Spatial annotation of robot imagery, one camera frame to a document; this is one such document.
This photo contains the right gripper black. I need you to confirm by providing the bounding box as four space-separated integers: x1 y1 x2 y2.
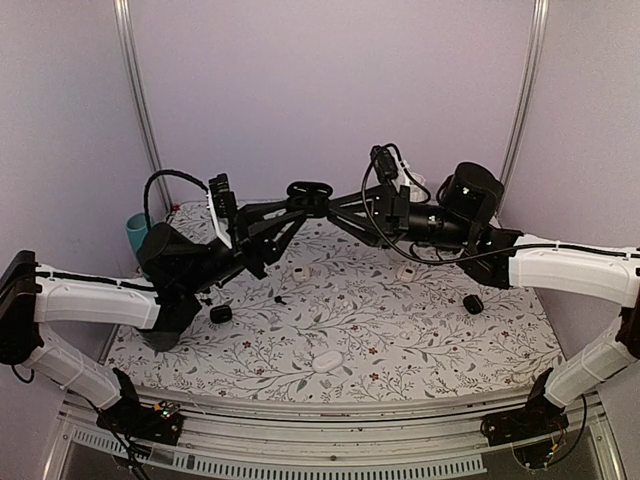
327 183 475 249

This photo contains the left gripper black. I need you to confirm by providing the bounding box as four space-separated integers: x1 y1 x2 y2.
180 198 306 294

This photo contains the black oval case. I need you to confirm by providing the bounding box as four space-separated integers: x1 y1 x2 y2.
286 181 333 218

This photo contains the black round earbud case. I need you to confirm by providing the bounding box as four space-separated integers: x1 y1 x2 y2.
463 294 484 315

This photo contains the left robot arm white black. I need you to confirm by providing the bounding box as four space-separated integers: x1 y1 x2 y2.
1 201 313 434

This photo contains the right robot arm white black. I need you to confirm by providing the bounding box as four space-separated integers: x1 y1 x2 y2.
329 162 639 436

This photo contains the small black earbud case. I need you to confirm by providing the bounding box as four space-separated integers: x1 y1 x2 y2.
209 305 233 325

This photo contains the white earbud case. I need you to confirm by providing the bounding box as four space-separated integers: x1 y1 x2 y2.
312 350 343 373

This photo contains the white ribbed vase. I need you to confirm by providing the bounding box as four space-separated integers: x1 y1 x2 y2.
408 172 432 203

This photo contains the floral table mat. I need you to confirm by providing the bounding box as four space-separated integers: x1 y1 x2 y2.
106 220 563 403

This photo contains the teal cup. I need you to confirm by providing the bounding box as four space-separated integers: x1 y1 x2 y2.
125 212 148 254

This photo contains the dark grey mug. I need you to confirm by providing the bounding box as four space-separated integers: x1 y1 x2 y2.
138 330 180 352

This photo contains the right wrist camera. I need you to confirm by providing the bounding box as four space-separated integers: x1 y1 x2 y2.
370 145 412 190

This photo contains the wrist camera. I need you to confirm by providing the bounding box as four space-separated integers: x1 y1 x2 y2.
370 145 412 190
207 173 237 249

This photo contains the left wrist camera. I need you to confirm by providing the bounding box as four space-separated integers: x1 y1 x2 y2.
207 173 237 249

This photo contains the right metal corner post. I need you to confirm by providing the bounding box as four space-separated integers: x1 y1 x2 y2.
499 0 549 174

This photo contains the metal corner post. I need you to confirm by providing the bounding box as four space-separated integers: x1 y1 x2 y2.
112 0 174 213
499 0 549 174

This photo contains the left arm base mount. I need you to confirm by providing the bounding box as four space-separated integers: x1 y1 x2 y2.
96 398 185 446

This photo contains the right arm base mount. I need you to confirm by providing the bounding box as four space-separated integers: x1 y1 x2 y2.
480 368 569 446

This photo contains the left metal corner post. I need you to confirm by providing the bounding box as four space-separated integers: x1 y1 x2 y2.
112 0 174 213

